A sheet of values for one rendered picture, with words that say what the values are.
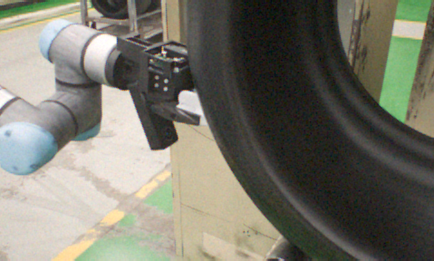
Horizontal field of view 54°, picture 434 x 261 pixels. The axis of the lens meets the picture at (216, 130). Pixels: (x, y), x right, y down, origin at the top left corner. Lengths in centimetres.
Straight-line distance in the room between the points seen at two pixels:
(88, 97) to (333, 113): 39
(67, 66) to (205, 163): 72
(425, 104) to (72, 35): 56
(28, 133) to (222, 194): 83
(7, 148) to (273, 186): 37
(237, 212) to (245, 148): 94
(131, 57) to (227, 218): 87
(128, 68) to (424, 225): 46
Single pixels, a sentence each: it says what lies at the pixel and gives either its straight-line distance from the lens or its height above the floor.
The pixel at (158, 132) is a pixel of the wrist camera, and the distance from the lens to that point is 65.
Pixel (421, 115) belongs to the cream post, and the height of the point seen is 98.
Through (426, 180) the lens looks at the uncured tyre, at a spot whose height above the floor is 93.
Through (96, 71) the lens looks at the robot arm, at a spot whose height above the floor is 107.
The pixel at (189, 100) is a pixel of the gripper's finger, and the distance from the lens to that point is 58.
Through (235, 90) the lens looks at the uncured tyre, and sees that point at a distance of 41.
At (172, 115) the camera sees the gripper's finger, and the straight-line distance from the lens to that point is 58.
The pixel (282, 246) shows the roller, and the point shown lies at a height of 92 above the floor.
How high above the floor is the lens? 127
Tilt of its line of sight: 27 degrees down
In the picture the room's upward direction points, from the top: straight up
